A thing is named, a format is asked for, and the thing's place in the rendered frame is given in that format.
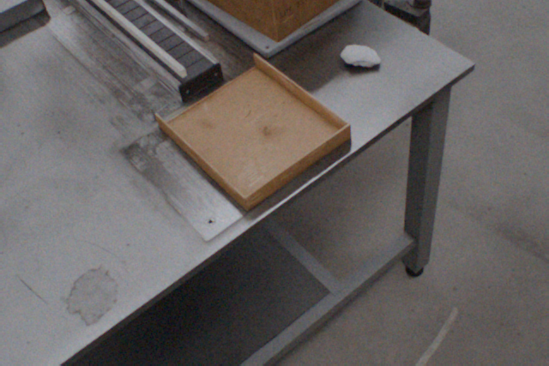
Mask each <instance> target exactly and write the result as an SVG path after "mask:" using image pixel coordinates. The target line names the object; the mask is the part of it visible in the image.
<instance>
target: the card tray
mask: <svg viewBox="0 0 549 366"><path fill-rule="evenodd" d="M254 59H255V65H256V66H255V67H254V68H252V69H250V70H248V71H247V72H245V73H244V74H242V75H241V76H238V77H236V78H235V79H233V80H232V81H229V82H228V83H227V84H226V85H224V86H222V87H220V88H218V89H217V91H215V92H214V93H211V94H210V95H209V96H208V97H206V98H204V99H202V100H200V101H199V102H197V103H196V104H194V105H193V106H191V107H190V108H188V109H186V110H184V111H181V112H180V113H179V114H177V115H176V116H174V117H172V118H171V119H169V120H167V121H166V122H165V121H164V120H163V119H162V118H161V117H160V116H159V115H158V114H157V113H155V116H156V119H157V122H158V125H159V127H160V128H161V129H162V130H163V131H164V132H165V133H166V134H167V135H168V136H169V137H170V139H171V140H173V141H174V142H175V143H176V144H177V145H178V146H179V147H180V148H181V149H182V150H183V151H184V152H185V153H187V154H188V155H189V156H190V157H191V158H192V159H193V160H195V162H197V164H199V165H200V166H201V167H202V168H203V169H204V170H205V171H206V172H207V173H208V174H209V175H210V176H211V177H212V178H213V179H214V180H215V181H216V182H217V183H218V184H219V185H220V186H221V187H222V188H223V189H224V190H225V191H226V192H227V193H228V194H229V195H230V196H231V197H232V198H233V199H234V200H235V201H236V202H237V203H238V204H240V205H241V206H242V207H243V208H244V209H245V210H246V211H247V212H249V211H250V210H251V209H252V208H253V207H255V206H256V205H258V204H259V203H261V202H262V201H264V200H265V199H267V198H268V197H269V196H271V195H272V194H273V193H274V192H276V191H277V190H279V189H280V188H282V187H283V185H285V184H286V183H288V182H290V181H292V180H293V179H294V178H295V177H297V176H298V175H299V174H301V173H302V172H304V171H305V170H307V169H308V168H310V167H311V166H312V165H314V164H315V163H316V162H317V161H319V160H320V159H322V158H323V157H325V156H326V155H328V154H329V153H331V152H332V151H334V150H335V149H336V148H337V147H340V146H341V145H342V144H344V143H345V142H347V141H348V140H350V138H351V137H352V134H351V124H350V123H349V122H348V121H347V120H346V119H344V118H343V117H340V116H339V115H338V114H336V113H335V112H334V111H332V110H331V109H329V108H328V107H327V106H326V105H324V104H323V103H322V102H320V101H319V100H318V99H316V98H315V97H313V96H312V95H310V94H309V93H307V92H306V90H305V89H303V88H302V87H301V86H300V85H299V84H297V83H296V82H294V81H293V80H291V79H289V78H288V77H286V76H285V75H283V74H282V73H281V72H280V71H279V70H278V69H276V68H274V67H273V66H272V65H270V64H269V63H267V62H266V61H265V60H263V59H262V58H261V57H259V56H258V55H257V54H256V53H254Z"/></svg>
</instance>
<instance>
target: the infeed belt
mask: <svg viewBox="0 0 549 366"><path fill-rule="evenodd" d="M85 1H87V2H88V3H89V4H90V5H91V6H93V7H94V8H95V9H96V10H97V11H99V12H100V13H101V14H102V15H103V16H104V17H105V18H106V19H107V20H108V21H109V22H111V23H112V24H113V25H114V26H115V27H117V28H118V29H119V30H120V31H121V32H122V33H124V34H125V35H126V36H127V37H128V38H129V39H131V40H132V41H133V42H134V43H135V44H137V45H138V46H139V47H140V48H141V49H143V50H144V51H145V52H146V53H147V54H148V55H149V56H150V57H151V58H152V59H153V60H155V61H156V62H157V63H158V64H159V65H161V66H162V67H163V68H164V69H165V70H166V71H168V72H169V73H170V74H171V75H172V76H174V77H175V78H176V79H177V80H178V81H180V82H181V83H182V84H186V83H187V82H189V81H191V80H193V79H195V78H196V77H197V76H199V75H201V74H203V73H204V72H206V71H208V70H209V69H212V68H213V67H214V66H215V64H214V63H212V62H211V61H210V60H209V59H207V58H206V57H205V56H204V55H203V54H202V53H201V52H199V51H198V50H197V49H195V48H194V47H193V46H192V45H190V44H189V43H188V42H186V41H185V40H184V39H182V38H181V37H180V36H178V35H177V34H176V33H175V32H173V31H172V30H171V29H169V28H168V27H167V26H165V25H164V24H163V23H162V22H160V21H159V20H157V19H156V18H155V17H154V15H152V14H151V13H150V12H148V11H147V10H146V9H144V8H143V7H142V6H141V5H140V4H139V3H138V2H136V1H135V0H103V1H105V2H106V3H107V4H108V5H110V6H111V7H112V8H113V9H115V10H116V11H117V12H118V13H119V14H120V15H121V16H122V17H123V18H125V19H126V20H127V21H128V22H130V23H131V24H132V25H133V26H134V27H136V28H137V29H138V30H139V31H141V32H142V33H143V34H144V35H146V36H147V37H148V38H149V39H150V40H152V41H153V42H154V43H155V44H156V45H157V46H158V47H159V48H160V49H162V50H163V51H164V52H165V53H167V54H168V55H169V56H170V57H172V58H173V59H174V60H175V61H176V62H178V63H179V64H181V65H182V66H184V67H185V69H186V73H187V76H185V77H181V76H180V75H178V74H177V73H176V72H175V71H174V70H173V69H171V68H170V67H169V66H168V65H166V64H165V63H164V62H163V61H162V60H160V59H159V58H158V57H157V56H156V55H154V54H153V53H152V52H151V51H150V50H149V49H148V48H147V47H146V46H145V45H143V44H142V43H141V42H140V41H139V40H137V39H136V38H135V37H134V36H133V35H131V34H130V33H129V32H128V31H127V30H125V29H124V28H123V27H122V26H121V25H119V24H118V23H117V22H116V21H115V20H113V19H112V18H111V17H110V16H109V15H108V14H107V13H106V12H105V11H104V10H102V9H101V8H100V7H99V6H98V5H96V4H95V3H94V2H93V1H92V0H85Z"/></svg>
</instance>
